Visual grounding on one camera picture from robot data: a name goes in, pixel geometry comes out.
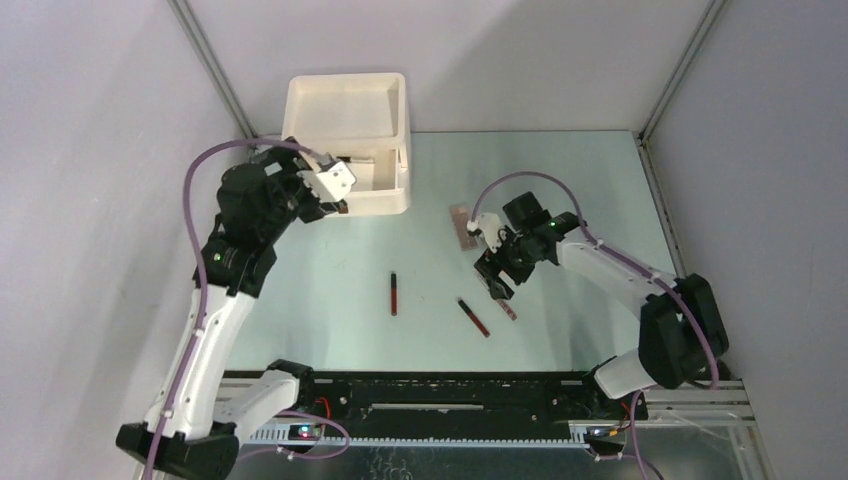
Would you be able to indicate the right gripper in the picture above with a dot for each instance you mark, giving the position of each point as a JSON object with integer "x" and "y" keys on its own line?
{"x": 490, "y": 264}

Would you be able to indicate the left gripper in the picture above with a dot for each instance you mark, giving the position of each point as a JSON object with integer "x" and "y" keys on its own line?
{"x": 314, "y": 208}

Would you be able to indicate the red lettered lip gloss tube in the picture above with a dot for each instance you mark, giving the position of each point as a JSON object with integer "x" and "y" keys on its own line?
{"x": 509, "y": 312}

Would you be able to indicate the dark red lip gloss tube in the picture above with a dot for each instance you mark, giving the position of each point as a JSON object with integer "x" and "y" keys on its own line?
{"x": 473, "y": 317}

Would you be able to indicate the white top drawer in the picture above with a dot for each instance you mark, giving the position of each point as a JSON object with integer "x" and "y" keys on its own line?
{"x": 382, "y": 188}

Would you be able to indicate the white drawer organizer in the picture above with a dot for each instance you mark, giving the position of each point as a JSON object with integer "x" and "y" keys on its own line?
{"x": 361, "y": 111}

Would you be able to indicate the red lip gloss black cap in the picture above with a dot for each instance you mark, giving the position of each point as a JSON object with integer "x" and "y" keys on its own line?
{"x": 393, "y": 294}

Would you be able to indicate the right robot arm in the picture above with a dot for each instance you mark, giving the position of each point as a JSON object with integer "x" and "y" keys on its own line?
{"x": 680, "y": 330}

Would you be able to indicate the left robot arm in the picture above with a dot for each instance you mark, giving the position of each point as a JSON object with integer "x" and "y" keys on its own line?
{"x": 185, "y": 433}

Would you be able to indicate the long eyeshadow palette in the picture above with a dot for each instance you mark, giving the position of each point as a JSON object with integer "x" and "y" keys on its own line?
{"x": 460, "y": 215}

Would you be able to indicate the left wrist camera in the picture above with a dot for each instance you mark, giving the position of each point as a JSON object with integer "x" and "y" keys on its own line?
{"x": 329, "y": 178}

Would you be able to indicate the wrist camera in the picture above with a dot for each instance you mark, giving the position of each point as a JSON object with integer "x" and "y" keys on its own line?
{"x": 490, "y": 227}
{"x": 329, "y": 178}

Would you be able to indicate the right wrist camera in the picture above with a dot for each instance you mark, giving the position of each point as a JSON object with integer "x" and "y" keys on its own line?
{"x": 490, "y": 227}

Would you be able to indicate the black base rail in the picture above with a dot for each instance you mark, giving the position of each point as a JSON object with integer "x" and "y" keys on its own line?
{"x": 459, "y": 407}

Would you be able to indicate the aluminium frame rail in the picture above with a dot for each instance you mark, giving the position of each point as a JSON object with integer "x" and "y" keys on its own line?
{"x": 197, "y": 38}

